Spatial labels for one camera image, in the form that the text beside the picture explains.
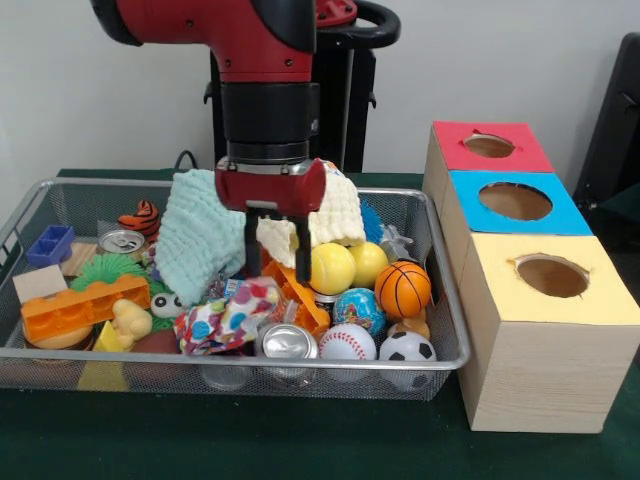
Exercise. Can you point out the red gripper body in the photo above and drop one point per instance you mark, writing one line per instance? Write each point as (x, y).
(270, 187)

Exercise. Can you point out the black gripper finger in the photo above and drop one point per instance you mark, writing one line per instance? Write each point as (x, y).
(303, 248)
(252, 242)

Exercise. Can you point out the cream waffle cloth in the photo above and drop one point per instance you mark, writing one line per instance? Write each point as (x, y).
(335, 220)

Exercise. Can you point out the mint green cloth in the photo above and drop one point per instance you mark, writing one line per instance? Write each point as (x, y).
(200, 245)

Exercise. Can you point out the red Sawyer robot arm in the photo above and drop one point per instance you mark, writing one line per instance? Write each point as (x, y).
(260, 60)

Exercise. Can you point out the shallow clear mesh bin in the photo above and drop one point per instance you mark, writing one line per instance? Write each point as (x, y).
(60, 372)

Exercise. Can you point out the wooden box with three holes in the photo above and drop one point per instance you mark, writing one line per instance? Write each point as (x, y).
(530, 370)

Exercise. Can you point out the large yellow ball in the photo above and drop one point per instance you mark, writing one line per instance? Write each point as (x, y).
(333, 269)

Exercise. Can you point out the small yellow ball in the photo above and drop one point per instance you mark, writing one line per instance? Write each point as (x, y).
(370, 262)

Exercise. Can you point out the colourful patterned cloth pouch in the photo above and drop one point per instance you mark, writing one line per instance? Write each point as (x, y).
(230, 318)

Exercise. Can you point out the globe print ball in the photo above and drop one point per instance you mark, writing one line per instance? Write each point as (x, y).
(360, 310)

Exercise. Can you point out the small baseball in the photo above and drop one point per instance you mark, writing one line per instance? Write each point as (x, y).
(347, 343)

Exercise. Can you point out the small orange basketball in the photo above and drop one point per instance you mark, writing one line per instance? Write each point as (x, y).
(404, 290)

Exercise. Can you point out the small soccer ball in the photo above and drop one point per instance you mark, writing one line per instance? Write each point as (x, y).
(406, 348)

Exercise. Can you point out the green spiky toy with eyes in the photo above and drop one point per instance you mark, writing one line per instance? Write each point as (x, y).
(105, 268)

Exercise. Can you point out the orange toy brick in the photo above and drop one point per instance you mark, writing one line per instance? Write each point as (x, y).
(85, 308)

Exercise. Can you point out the dark green table cloth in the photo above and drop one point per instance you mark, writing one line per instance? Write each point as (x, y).
(250, 440)

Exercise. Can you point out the black chair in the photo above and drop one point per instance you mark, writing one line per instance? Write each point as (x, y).
(615, 130)

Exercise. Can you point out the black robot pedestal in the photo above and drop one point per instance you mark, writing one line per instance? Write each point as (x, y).
(345, 110)

